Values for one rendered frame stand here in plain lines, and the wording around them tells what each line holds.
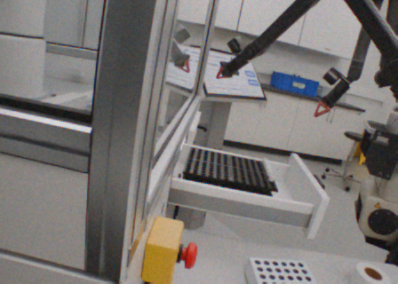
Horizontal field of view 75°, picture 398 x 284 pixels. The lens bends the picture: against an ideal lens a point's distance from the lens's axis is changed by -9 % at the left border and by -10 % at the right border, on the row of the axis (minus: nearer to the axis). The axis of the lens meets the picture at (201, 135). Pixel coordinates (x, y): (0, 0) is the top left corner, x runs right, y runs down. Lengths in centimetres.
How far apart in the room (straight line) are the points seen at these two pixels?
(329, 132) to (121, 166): 408
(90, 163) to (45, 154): 4
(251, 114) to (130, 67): 359
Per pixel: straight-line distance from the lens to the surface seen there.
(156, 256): 41
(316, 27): 432
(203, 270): 60
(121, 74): 22
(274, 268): 60
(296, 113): 397
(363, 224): 120
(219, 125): 166
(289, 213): 65
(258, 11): 406
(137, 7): 21
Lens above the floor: 116
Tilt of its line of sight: 16 degrees down
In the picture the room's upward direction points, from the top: 11 degrees clockwise
